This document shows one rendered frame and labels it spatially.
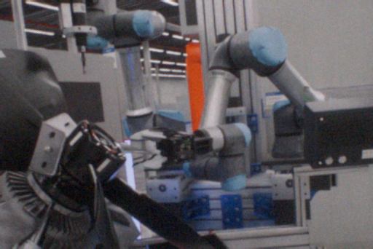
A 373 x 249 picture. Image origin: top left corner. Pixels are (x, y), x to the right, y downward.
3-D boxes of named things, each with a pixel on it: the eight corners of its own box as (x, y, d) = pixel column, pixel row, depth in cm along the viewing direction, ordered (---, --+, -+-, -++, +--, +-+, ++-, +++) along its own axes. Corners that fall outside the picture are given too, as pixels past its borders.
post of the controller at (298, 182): (296, 227, 123) (293, 167, 120) (294, 224, 126) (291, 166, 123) (306, 226, 123) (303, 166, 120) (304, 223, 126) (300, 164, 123)
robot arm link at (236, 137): (254, 150, 112) (252, 121, 111) (225, 156, 106) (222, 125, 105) (236, 149, 118) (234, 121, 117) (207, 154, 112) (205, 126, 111)
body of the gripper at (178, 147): (175, 135, 94) (213, 129, 101) (157, 132, 101) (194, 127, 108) (176, 166, 96) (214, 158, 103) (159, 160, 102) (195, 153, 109)
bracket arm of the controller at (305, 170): (293, 177, 121) (293, 167, 120) (291, 175, 124) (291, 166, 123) (368, 170, 120) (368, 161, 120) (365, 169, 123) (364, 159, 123)
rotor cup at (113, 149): (25, 177, 68) (73, 126, 67) (39, 151, 81) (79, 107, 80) (88, 223, 74) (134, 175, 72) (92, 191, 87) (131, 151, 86)
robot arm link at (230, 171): (224, 184, 121) (221, 150, 120) (252, 188, 113) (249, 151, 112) (207, 190, 116) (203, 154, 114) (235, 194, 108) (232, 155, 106)
